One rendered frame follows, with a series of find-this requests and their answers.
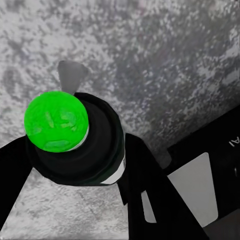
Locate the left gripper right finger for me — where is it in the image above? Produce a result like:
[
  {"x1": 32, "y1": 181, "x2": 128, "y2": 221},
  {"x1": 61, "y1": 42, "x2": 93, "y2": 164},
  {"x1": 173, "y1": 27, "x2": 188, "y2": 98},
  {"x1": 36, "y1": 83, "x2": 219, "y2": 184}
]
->
[{"x1": 124, "y1": 133, "x2": 210, "y2": 240}]

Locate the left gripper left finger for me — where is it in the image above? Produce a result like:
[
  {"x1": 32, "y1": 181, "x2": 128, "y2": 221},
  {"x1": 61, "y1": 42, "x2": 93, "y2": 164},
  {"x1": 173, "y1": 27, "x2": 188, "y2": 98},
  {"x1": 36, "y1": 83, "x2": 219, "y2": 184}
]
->
[{"x1": 0, "y1": 136, "x2": 33, "y2": 231}]

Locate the insectifuge atomizer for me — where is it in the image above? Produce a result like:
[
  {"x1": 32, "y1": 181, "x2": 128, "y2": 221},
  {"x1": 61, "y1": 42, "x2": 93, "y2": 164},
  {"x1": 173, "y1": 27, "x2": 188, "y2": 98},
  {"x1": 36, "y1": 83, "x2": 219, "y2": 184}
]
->
[{"x1": 23, "y1": 59, "x2": 126, "y2": 187}]

